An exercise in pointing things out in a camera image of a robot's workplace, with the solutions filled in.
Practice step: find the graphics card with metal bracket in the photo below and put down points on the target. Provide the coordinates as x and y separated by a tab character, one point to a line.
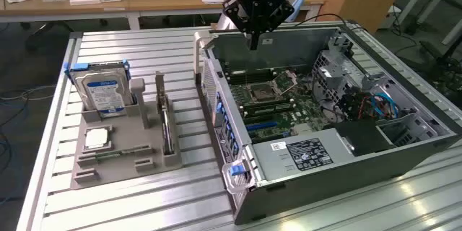
166	133

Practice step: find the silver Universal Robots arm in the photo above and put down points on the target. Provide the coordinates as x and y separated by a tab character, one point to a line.
300	1

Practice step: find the wooden desk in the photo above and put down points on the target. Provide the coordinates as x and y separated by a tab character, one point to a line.
161	1

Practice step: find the metal socket cover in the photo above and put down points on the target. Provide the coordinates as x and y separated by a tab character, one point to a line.
285	80

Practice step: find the perforated metal drive cage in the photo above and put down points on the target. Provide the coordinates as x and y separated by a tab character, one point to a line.
329	79

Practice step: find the CPU socket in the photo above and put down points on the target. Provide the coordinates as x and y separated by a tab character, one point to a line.
260	92

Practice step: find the green motherboard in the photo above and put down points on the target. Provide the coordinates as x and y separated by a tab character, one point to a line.
303	117

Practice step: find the short black expansion slot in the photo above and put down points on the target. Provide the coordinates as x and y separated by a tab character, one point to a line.
257	119

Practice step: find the blue expansion slot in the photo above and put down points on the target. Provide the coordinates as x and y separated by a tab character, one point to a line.
261	126

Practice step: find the black office chair base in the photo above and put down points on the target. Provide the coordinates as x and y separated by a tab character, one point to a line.
432	48

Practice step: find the hard disk with blue rails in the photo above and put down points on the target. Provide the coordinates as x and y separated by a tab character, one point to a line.
102	93

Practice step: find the black plastic shroud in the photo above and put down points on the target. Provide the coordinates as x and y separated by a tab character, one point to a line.
360	136

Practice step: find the grey parts rack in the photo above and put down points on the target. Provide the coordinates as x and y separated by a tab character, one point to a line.
122	139

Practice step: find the metal disk bay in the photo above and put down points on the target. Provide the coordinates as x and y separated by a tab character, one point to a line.
415	131

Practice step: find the grey power supply unit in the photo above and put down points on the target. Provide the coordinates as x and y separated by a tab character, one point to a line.
273	166

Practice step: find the blue case latch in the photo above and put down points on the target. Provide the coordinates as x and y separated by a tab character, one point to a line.
236	170

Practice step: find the silver CPU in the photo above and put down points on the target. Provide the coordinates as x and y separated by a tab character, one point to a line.
96	137

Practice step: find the green RAM stick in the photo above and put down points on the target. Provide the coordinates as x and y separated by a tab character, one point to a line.
108	155

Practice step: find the open grey PC case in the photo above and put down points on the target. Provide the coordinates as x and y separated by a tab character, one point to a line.
324	195

